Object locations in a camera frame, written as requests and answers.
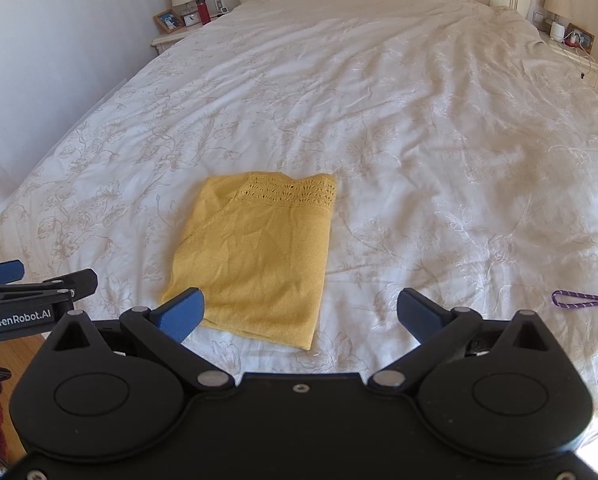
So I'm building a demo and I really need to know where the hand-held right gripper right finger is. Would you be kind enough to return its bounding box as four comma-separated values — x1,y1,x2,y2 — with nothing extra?
368,287,554,393

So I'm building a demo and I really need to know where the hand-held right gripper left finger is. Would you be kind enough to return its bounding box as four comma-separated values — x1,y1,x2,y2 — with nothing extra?
43,287,232,393

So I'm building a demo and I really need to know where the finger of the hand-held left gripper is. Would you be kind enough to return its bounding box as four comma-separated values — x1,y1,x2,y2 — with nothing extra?
0,268,98,307
0,259,26,286

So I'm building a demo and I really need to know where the yellow knit sweater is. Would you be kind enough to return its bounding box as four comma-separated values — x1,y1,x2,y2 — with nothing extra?
160,172,338,352

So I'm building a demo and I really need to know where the white floral bedspread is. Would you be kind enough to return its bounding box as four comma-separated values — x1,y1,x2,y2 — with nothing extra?
0,0,598,431

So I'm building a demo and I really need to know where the cream nightstand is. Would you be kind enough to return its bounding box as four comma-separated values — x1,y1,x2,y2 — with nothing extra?
539,27,598,96
150,7,240,53

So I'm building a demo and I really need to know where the purple cord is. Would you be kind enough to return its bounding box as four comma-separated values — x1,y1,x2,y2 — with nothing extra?
551,290,598,311

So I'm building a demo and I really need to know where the wooden photo frame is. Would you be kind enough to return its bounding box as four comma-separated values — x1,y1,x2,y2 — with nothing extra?
153,8,185,35
564,23,596,51

